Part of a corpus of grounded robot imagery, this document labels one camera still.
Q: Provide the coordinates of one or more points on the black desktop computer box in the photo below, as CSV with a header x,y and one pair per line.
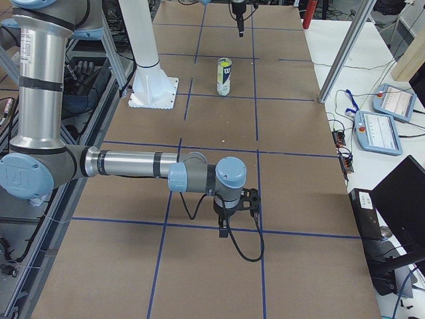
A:
x,y
365,214

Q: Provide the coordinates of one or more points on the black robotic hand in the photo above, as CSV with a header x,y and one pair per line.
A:
x,y
81,78

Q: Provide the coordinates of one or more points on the orange black connector block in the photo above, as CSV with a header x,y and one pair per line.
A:
x,y
339,138

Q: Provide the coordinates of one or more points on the far teach pendant tablet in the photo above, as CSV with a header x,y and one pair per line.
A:
x,y
395,101

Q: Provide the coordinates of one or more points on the black monitor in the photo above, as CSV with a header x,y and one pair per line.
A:
x,y
399,199

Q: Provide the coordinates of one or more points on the clear Wilson ball can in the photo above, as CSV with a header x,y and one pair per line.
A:
x,y
223,77

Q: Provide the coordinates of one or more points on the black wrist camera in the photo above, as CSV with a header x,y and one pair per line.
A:
x,y
250,201

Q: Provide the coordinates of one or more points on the red cylinder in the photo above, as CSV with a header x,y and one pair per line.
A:
x,y
309,13

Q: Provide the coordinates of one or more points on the white camera post base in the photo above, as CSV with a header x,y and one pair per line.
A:
x,y
151,87

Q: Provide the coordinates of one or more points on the near teach pendant tablet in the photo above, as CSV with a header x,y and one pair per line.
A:
x,y
377,133

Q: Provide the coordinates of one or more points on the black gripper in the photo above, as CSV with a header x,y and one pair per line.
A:
x,y
238,14
222,211

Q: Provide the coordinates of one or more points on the teach pendant tablet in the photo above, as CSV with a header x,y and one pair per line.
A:
x,y
377,133
395,101

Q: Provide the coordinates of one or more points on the aluminium frame post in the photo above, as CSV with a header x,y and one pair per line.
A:
x,y
353,32

